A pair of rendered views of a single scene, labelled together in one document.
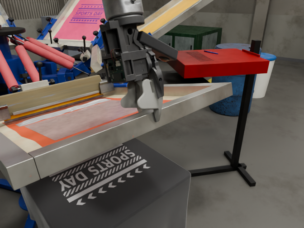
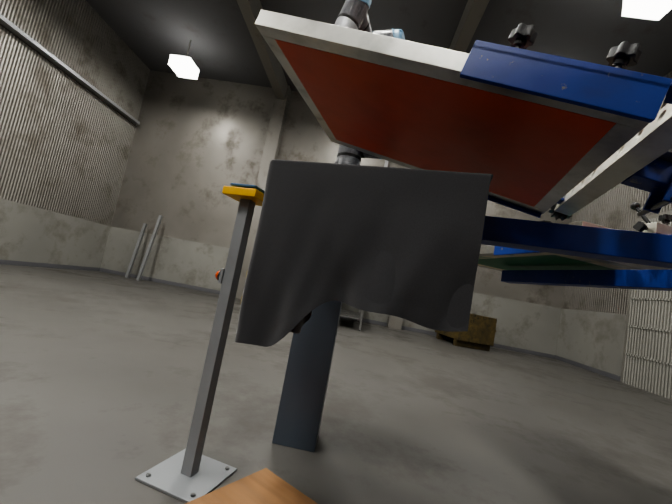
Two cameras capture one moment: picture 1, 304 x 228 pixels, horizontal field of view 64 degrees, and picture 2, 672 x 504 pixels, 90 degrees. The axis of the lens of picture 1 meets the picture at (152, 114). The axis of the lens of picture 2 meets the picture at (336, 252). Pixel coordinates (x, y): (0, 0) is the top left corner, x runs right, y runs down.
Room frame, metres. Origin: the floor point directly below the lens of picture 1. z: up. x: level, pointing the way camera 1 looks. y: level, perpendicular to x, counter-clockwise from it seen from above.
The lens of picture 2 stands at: (1.42, -0.36, 0.69)
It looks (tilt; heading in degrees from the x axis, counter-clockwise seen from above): 6 degrees up; 150
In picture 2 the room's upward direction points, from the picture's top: 11 degrees clockwise
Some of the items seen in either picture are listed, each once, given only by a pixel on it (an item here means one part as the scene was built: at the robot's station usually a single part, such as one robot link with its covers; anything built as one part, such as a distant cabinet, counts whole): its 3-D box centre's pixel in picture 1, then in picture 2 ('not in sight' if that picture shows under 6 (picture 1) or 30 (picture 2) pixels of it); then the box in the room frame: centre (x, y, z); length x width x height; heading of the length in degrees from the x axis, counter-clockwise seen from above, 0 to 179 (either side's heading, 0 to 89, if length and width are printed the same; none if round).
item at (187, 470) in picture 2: not in sight; (220, 327); (0.24, -0.06, 0.48); 0.22 x 0.22 x 0.96; 42
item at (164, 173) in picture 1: (98, 167); not in sight; (0.70, 0.19, 0.95); 0.48 x 0.44 x 0.01; 42
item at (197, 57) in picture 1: (213, 61); not in sight; (1.82, -0.46, 1.06); 0.61 x 0.46 x 0.12; 102
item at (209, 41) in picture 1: (178, 42); not in sight; (6.98, -0.72, 0.37); 1.87 x 1.71 x 0.74; 55
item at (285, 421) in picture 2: not in sight; (321, 302); (0.07, 0.41, 0.60); 0.18 x 0.18 x 1.20; 55
